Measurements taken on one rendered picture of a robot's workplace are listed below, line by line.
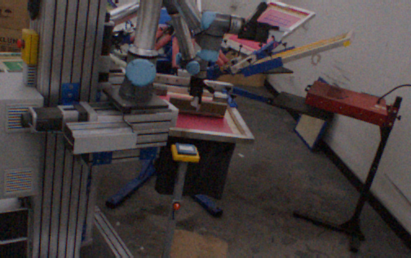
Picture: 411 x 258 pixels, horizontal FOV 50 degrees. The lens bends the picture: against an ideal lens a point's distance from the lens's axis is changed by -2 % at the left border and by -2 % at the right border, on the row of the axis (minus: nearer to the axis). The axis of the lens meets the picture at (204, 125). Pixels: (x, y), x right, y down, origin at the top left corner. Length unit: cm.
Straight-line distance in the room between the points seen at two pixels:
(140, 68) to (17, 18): 504
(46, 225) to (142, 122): 71
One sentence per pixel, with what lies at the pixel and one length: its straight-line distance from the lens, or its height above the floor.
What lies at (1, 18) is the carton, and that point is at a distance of 679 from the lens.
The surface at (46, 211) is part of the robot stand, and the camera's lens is 229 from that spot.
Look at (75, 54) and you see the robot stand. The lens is 199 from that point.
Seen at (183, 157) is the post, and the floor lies 94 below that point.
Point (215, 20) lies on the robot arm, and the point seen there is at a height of 167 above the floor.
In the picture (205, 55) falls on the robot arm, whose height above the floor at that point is 153.
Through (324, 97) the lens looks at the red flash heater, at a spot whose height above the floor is 110.
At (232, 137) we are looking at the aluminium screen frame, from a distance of 251.
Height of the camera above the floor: 192
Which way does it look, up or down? 21 degrees down
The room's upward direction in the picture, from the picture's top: 12 degrees clockwise
